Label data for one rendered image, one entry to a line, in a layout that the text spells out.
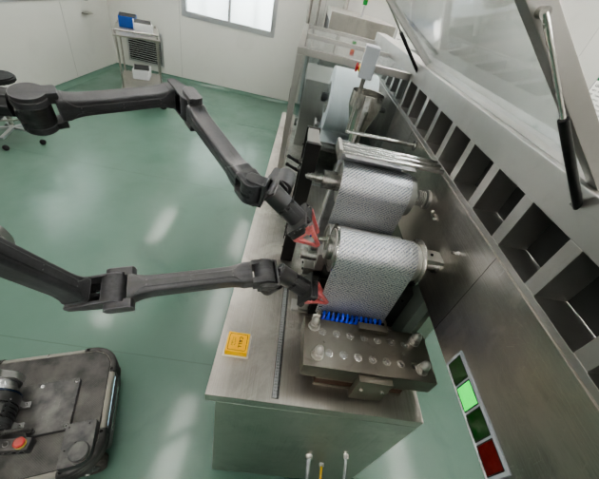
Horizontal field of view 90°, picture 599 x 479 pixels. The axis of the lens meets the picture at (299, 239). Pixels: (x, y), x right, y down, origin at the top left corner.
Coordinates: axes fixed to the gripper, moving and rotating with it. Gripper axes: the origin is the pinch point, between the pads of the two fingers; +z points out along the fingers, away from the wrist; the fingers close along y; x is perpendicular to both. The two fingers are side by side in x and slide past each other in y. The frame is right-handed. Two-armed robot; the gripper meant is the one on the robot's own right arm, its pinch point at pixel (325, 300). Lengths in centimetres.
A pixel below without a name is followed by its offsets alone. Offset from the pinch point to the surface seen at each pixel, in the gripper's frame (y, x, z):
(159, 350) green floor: -31, -130, -11
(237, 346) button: 11.5, -25.4, -14.4
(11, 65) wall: -326, -233, -277
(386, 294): 0.3, 15.8, 10.7
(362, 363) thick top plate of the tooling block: 17.0, 2.2, 12.4
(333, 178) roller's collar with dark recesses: -28.7, 22.6, -17.8
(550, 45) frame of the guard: 15, 70, -29
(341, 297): 0.2, 5.0, 2.3
